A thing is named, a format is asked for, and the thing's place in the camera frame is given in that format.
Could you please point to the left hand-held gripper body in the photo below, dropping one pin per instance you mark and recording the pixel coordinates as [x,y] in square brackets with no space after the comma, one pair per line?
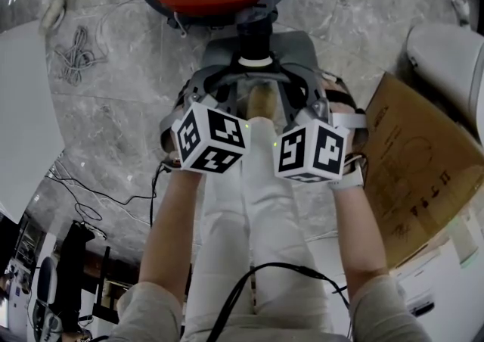
[211,136]

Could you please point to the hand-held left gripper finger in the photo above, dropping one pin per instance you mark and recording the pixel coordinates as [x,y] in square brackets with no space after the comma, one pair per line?
[229,87]
[213,71]

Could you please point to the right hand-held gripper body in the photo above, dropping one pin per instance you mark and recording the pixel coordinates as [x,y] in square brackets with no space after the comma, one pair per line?
[310,151]

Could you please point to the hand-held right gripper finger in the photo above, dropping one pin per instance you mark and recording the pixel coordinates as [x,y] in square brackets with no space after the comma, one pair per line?
[298,72]
[285,94]

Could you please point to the person's left forearm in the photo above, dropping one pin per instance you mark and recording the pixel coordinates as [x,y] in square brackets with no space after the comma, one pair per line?
[170,227]

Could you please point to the person's right forearm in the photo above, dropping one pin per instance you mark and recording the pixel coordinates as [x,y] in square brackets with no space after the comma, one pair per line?
[357,234]

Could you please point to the white wristband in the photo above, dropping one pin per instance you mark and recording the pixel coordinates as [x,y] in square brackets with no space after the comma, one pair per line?
[347,181]

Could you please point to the person's white trouser legs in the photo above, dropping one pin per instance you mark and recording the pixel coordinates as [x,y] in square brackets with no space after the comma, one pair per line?
[261,227]

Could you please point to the brown cardboard box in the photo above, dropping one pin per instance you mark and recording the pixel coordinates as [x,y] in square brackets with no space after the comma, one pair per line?
[419,166]

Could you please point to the white rounded appliance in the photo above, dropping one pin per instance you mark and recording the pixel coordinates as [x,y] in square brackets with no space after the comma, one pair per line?
[442,64]

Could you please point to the white power strip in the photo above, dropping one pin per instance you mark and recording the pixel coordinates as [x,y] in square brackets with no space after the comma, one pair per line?
[53,13]

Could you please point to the white plug adapter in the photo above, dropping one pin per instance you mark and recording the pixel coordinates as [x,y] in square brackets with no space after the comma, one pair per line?
[460,7]

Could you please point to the white flat board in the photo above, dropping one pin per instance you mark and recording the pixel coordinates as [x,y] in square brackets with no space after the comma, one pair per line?
[26,113]

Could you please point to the person's grey shirt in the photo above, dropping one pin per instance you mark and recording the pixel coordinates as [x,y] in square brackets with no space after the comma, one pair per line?
[151,314]

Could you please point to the black office chair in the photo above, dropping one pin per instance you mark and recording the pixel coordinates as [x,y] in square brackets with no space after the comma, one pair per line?
[45,291]

